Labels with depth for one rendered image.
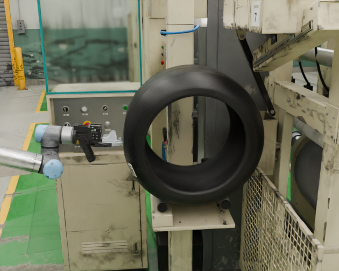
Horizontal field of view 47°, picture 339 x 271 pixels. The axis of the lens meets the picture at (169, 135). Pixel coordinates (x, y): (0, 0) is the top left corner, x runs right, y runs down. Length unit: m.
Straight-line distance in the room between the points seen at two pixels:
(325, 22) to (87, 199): 1.76
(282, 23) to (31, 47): 9.59
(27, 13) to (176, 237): 8.97
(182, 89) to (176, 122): 0.47
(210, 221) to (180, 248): 0.50
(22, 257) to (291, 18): 2.54
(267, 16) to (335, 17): 0.20
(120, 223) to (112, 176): 0.33
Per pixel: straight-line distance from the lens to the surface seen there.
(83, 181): 2.47
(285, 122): 2.05
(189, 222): 1.82
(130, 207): 2.53
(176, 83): 1.54
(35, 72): 10.74
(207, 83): 1.54
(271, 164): 2.08
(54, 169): 1.59
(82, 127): 1.68
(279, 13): 1.36
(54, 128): 1.70
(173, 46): 1.91
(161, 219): 1.76
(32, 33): 10.66
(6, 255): 3.29
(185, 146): 2.02
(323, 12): 1.31
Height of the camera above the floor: 1.70
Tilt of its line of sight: 17 degrees down
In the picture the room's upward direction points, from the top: 1 degrees counter-clockwise
